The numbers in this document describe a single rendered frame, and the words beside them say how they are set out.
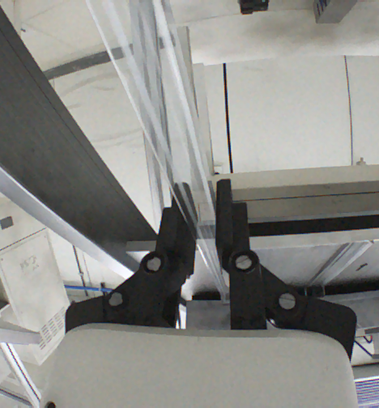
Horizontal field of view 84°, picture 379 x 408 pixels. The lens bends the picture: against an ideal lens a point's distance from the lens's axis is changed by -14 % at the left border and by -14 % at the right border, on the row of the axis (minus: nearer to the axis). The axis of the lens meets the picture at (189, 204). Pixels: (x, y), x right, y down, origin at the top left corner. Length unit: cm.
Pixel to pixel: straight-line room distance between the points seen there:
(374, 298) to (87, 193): 35
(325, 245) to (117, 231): 16
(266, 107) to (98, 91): 135
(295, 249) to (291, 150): 172
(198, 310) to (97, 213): 21
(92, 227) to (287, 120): 181
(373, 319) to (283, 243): 21
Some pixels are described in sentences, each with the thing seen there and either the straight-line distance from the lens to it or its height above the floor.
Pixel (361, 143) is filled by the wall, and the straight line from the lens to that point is 210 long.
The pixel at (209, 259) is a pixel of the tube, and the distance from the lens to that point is 16.
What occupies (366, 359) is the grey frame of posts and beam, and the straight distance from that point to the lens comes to 66.
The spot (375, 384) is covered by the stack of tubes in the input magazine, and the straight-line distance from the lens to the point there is 69.
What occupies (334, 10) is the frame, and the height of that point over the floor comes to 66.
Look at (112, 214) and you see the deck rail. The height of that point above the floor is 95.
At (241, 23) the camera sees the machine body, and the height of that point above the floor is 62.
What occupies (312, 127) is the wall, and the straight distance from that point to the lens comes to 195.
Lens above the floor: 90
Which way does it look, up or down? 13 degrees up
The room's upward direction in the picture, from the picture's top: 174 degrees clockwise
